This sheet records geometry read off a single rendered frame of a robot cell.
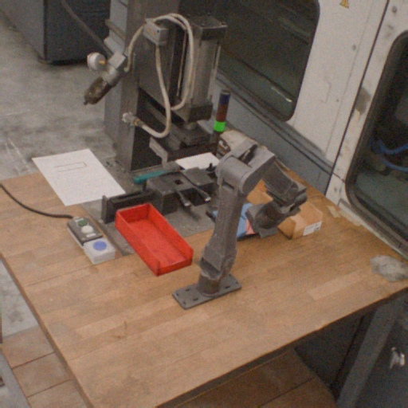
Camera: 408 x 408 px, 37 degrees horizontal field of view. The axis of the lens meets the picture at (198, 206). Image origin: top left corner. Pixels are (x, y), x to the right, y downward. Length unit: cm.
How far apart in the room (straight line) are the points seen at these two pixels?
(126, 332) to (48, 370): 84
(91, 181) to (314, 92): 89
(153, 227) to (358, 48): 91
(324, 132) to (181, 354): 112
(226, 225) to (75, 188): 67
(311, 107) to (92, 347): 129
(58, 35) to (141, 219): 323
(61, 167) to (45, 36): 291
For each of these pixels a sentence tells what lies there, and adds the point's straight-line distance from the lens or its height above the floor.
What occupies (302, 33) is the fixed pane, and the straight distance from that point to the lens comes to 237.
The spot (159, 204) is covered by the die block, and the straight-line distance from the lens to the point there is 192.
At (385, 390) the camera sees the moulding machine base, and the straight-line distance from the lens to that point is 240.
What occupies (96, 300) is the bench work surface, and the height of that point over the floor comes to 90.
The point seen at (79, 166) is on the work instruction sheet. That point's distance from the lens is 214.
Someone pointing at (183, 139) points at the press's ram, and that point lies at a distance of 183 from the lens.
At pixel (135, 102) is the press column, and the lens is 200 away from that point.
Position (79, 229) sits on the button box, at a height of 93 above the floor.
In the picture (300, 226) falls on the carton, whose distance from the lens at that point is 202.
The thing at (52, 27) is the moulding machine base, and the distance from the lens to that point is 495.
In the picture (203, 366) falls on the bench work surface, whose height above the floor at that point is 90.
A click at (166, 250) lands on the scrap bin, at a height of 91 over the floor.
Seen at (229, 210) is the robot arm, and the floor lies 119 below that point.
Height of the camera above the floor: 205
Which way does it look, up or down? 35 degrees down
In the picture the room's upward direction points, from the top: 10 degrees clockwise
